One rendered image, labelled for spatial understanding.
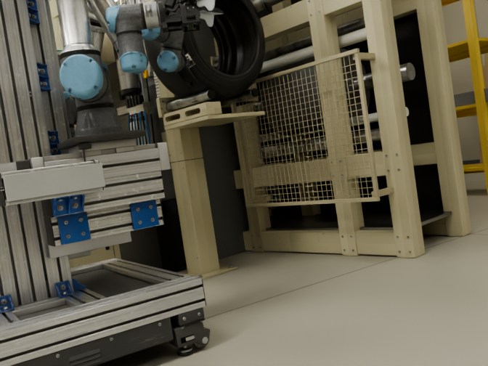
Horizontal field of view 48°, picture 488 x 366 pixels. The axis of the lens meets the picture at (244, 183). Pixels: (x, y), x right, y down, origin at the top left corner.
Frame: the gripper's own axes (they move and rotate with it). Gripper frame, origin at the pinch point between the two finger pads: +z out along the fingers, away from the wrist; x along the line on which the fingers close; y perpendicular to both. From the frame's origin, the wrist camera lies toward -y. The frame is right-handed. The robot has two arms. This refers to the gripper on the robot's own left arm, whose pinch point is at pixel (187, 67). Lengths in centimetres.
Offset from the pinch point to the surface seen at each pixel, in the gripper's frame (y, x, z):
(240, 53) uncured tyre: 0, -18, 65
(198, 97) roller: -12.1, 5.7, 19.8
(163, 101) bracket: -4.1, 25.4, 36.1
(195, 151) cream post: -34, 26, 48
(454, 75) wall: -129, -226, 536
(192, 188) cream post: -50, 36, 41
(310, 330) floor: -99, -5, -70
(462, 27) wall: -77, -259, 529
